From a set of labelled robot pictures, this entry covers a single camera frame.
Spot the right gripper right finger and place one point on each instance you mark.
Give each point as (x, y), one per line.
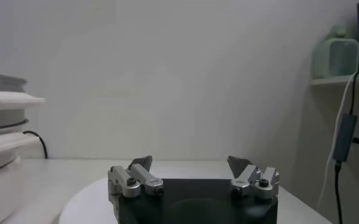
(246, 178)

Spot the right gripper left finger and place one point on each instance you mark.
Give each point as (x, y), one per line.
(147, 179)

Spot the stainless steel steamer basket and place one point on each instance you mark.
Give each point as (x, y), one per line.
(2, 117)

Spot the white round plate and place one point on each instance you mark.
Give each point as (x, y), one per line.
(87, 201)

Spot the dark grey adapter dongle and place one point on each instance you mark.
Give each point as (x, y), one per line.
(345, 137)

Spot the pale green container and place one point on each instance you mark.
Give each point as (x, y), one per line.
(334, 58)

